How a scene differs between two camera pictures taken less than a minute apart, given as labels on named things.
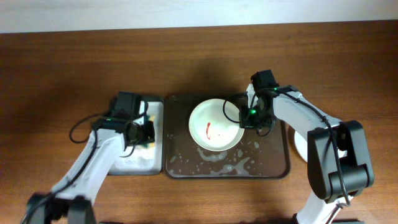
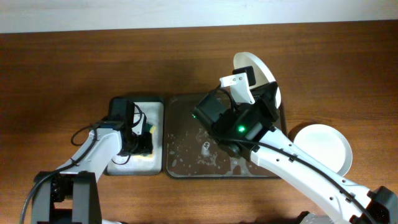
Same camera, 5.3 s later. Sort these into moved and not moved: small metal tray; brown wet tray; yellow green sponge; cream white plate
Moved: cream white plate; yellow green sponge
Not moved: small metal tray; brown wet tray
